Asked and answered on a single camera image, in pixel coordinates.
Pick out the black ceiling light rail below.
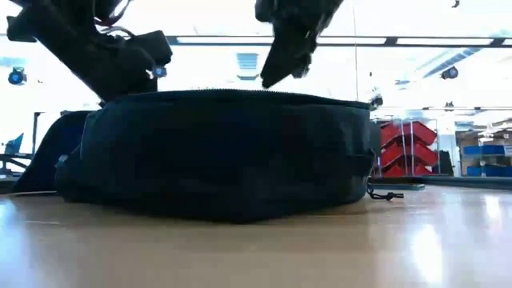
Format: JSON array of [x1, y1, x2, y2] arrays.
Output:
[[166, 34, 512, 49]]

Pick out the red storage bin rack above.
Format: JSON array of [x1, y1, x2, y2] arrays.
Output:
[[379, 119, 439, 178]]

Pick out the ceiling air vent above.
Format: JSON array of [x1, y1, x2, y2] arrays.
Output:
[[235, 52, 260, 82]]

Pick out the dark blue backpack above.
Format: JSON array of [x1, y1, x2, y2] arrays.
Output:
[[11, 88, 405, 224]]

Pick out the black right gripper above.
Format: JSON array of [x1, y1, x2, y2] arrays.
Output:
[[254, 0, 346, 89]]

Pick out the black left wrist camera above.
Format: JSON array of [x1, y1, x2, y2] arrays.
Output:
[[134, 30, 174, 68]]

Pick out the silver ceiling duct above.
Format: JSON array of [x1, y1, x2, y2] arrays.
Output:
[[422, 46, 483, 78]]

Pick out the shelf with blue bins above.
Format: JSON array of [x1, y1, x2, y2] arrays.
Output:
[[455, 127, 512, 178]]

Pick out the thin hanging cord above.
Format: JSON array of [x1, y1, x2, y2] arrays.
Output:
[[351, 0, 359, 102]]

